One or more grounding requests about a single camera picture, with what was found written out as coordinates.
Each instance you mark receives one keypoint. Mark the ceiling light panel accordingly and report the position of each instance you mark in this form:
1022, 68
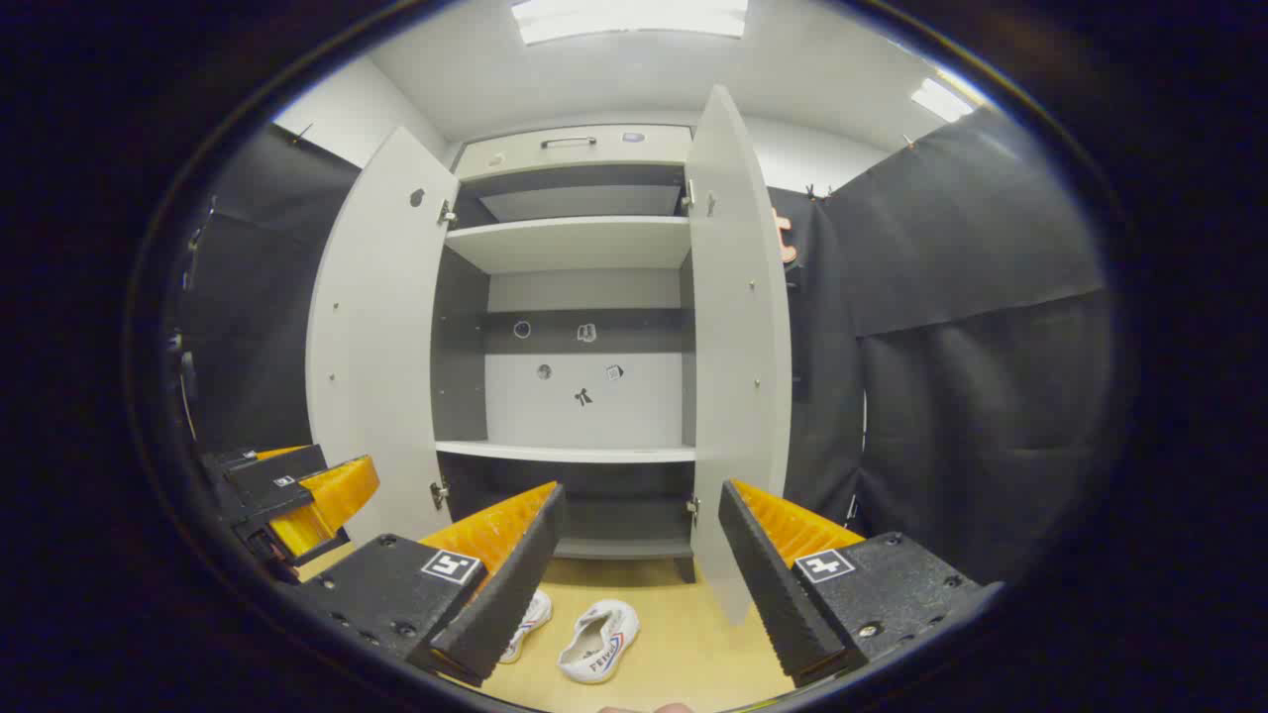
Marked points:
941, 99

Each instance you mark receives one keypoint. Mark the white shoe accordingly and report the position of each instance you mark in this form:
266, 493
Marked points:
594, 644
527, 624

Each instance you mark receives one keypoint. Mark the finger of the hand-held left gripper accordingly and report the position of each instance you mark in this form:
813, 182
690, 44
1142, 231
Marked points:
287, 490
238, 460

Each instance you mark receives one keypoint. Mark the grey shoe cabinet door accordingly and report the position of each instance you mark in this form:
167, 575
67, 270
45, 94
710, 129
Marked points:
738, 347
381, 347

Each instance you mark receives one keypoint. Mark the black backdrop cloth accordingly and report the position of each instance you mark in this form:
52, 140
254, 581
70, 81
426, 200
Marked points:
267, 297
822, 396
971, 297

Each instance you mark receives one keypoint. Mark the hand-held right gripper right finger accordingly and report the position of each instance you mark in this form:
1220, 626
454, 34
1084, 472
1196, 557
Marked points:
768, 584

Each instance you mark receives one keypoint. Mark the grey cabinet drawer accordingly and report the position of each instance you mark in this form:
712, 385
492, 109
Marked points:
594, 153

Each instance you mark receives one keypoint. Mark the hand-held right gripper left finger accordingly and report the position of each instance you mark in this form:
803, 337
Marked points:
515, 584

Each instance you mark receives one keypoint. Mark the grey shoe cabinet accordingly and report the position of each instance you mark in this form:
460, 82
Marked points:
584, 406

